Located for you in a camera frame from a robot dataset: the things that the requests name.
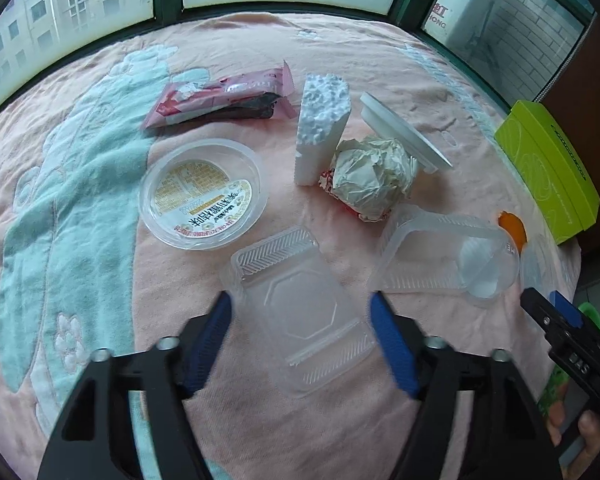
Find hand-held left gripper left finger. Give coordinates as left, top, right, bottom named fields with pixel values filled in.
left=37, top=290, right=233, bottom=480

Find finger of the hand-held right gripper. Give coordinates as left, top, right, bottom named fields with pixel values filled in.
left=520, top=287, right=600, bottom=402
left=549, top=291, right=600, bottom=335

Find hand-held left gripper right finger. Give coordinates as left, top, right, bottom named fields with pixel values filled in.
left=369, top=290, right=563, bottom=480

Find clear plastic cup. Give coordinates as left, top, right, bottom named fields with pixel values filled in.
left=452, top=230, right=523, bottom=308

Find clear container with orange cap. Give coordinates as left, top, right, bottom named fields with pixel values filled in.
left=497, top=211, right=561, bottom=301

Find deep clear plastic tray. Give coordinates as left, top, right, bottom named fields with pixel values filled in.
left=370, top=204, right=521, bottom=301

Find round labelled plastic lid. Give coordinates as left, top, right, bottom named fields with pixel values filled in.
left=137, top=137, right=270, bottom=251

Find paper ball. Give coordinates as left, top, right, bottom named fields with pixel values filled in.
left=320, top=137, right=421, bottom=222

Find white plastic lid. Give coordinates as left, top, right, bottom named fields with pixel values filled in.
left=359, top=91, right=453, bottom=171

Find white styrofoam block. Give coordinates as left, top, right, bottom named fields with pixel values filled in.
left=294, top=74, right=352, bottom=188

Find pink snack wrapper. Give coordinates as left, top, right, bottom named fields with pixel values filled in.
left=144, top=60, right=297, bottom=131

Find person's right hand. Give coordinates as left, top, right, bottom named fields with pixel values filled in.
left=546, top=402, right=600, bottom=467

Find lime green cardboard box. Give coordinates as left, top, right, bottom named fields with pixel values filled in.
left=494, top=100, right=600, bottom=246

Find white unit with red print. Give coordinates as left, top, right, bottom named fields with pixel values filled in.
left=425, top=0, right=511, bottom=46

